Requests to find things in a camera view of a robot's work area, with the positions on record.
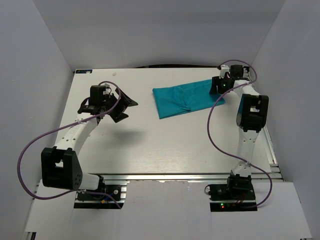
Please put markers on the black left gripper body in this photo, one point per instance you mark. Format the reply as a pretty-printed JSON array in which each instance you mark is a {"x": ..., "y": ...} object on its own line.
[{"x": 117, "y": 107}]

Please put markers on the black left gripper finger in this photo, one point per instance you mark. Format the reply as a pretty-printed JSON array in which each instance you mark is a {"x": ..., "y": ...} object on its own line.
[
  {"x": 125, "y": 100},
  {"x": 117, "y": 118}
]

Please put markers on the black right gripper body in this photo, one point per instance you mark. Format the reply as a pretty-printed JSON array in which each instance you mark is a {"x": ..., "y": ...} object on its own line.
[{"x": 215, "y": 85}]

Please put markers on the teal t-shirt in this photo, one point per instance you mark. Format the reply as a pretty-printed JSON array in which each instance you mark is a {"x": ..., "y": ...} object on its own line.
[{"x": 184, "y": 98}]

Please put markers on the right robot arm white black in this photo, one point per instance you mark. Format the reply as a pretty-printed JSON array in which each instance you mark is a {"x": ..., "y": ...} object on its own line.
[{"x": 252, "y": 112}]

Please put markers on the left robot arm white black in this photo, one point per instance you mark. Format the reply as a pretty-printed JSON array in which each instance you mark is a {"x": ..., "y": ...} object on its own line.
[{"x": 60, "y": 166}]

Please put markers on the blue table corner label left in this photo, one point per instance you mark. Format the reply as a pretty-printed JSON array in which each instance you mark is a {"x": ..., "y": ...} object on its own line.
[{"x": 83, "y": 71}]

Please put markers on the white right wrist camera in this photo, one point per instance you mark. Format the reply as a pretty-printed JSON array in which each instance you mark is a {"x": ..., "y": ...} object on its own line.
[{"x": 223, "y": 69}]

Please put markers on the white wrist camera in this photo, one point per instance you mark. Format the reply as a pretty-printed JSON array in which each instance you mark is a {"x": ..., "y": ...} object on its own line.
[
  {"x": 223, "y": 69},
  {"x": 107, "y": 91}
]

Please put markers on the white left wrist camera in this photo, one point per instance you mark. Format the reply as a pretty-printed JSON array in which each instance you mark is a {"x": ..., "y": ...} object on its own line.
[{"x": 107, "y": 91}]

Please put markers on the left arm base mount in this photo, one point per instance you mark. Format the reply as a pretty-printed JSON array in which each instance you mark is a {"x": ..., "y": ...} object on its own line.
[{"x": 110, "y": 196}]

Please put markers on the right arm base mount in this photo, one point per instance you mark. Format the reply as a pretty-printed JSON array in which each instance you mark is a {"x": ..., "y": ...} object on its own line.
[{"x": 236, "y": 195}]

